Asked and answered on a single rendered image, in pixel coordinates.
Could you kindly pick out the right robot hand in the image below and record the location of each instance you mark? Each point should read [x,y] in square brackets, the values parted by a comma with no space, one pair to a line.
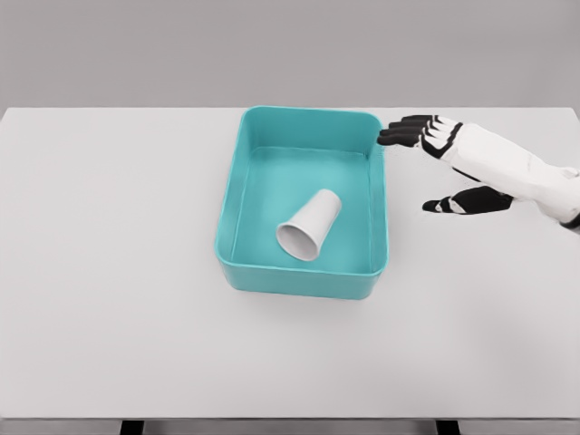
[480,151]

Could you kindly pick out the white paper cup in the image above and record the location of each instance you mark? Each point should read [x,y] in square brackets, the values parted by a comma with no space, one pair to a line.
[309,225]

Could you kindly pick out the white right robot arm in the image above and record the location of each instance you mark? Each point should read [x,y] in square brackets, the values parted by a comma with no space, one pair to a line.
[559,192]

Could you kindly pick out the teal plastic basket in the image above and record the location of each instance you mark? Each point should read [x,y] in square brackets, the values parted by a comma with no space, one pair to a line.
[302,199]

